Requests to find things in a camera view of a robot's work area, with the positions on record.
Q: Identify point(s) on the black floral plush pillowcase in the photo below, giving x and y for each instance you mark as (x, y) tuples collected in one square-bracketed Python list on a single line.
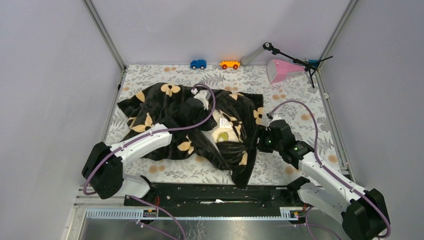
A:
[(147, 107)]

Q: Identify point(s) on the floral patterned table mat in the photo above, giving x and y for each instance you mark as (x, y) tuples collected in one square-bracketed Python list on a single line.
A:
[(294, 99)]

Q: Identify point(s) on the black tripod stand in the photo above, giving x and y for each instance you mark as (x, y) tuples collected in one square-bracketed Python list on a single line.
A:
[(309, 66)]

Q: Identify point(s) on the orange toy car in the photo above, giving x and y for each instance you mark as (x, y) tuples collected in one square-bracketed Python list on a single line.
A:
[(230, 65)]

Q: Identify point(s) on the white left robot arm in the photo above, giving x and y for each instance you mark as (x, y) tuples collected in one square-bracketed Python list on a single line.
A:
[(105, 168)]

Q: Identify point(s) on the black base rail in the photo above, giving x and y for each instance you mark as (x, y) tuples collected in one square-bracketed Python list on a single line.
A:
[(217, 201)]

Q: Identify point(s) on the white quilted pillow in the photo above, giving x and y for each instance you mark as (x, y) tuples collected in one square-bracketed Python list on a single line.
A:
[(235, 133)]

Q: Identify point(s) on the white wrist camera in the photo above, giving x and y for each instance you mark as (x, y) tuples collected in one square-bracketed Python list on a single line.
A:
[(273, 117), (203, 96)]

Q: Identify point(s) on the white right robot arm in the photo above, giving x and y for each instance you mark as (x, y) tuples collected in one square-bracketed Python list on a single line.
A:
[(362, 213)]

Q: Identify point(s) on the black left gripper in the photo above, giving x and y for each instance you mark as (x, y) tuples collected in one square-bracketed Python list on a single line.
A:
[(207, 113)]

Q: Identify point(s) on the pink and white iron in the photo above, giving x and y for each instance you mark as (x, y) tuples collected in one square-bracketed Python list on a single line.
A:
[(278, 70)]

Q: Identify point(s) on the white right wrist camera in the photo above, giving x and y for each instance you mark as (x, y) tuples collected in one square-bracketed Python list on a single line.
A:
[(273, 117)]

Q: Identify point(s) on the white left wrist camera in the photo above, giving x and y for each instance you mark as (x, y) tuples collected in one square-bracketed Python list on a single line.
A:
[(203, 96)]

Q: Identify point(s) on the white care label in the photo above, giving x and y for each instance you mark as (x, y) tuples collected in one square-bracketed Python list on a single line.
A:
[(224, 123)]

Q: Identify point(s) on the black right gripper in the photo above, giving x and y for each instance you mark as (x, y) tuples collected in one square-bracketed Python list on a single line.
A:
[(263, 131)]

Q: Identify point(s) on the yellow patch on pillow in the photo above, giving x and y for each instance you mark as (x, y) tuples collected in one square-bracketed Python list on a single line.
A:
[(223, 137)]

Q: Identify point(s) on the blue toy car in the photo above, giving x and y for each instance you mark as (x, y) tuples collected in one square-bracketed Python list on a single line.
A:
[(198, 64)]

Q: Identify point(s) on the grey metal cylinder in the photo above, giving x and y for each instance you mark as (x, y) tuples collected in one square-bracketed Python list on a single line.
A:
[(245, 60)]

